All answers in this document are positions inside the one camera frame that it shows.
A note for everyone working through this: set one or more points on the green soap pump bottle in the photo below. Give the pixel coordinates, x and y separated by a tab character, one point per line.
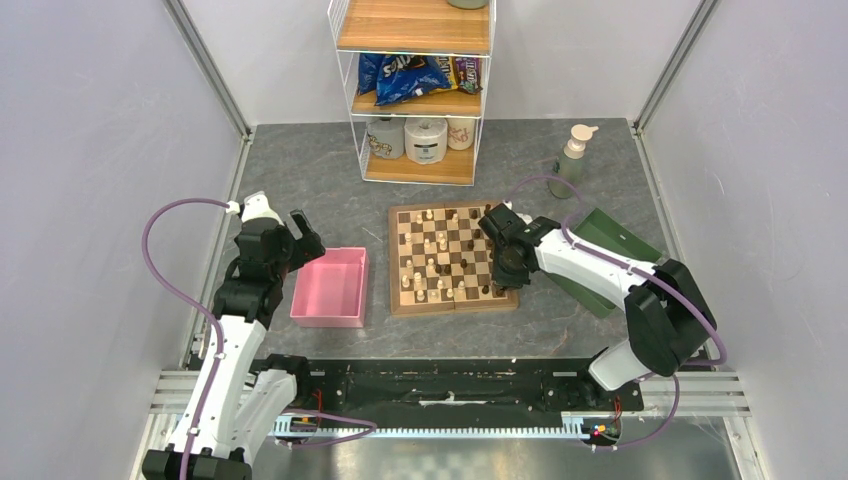
570	163

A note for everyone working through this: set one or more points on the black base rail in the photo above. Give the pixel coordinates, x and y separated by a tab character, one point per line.
453	393

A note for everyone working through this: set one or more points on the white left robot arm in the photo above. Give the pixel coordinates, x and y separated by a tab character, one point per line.
222	428

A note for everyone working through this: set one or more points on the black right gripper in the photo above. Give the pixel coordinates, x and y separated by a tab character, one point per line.
501	277

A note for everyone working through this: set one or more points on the white patterned mug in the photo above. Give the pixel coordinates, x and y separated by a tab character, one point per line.
386	137

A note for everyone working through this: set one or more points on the white wire wooden shelf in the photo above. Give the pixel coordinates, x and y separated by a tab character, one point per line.
444	29

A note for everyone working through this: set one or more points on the white toilet paper roll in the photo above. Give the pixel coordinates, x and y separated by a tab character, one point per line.
425	139

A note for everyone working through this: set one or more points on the pink printed cup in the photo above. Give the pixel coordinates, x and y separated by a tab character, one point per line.
461	133

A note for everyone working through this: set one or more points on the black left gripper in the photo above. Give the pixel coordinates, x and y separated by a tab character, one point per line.
301	250

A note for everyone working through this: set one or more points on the wooden chess board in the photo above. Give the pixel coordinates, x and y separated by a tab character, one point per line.
441	262

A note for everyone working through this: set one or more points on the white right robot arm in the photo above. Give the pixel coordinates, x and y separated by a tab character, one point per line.
667	318

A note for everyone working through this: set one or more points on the green plastic bin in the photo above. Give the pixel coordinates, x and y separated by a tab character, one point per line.
602	230

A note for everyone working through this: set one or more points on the blue chips bag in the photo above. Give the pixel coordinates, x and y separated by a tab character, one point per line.
398	78

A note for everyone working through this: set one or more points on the pink plastic bin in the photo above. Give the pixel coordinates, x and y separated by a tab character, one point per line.
330	291

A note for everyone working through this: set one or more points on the dark candy bag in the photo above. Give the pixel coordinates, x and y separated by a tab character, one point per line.
467	74

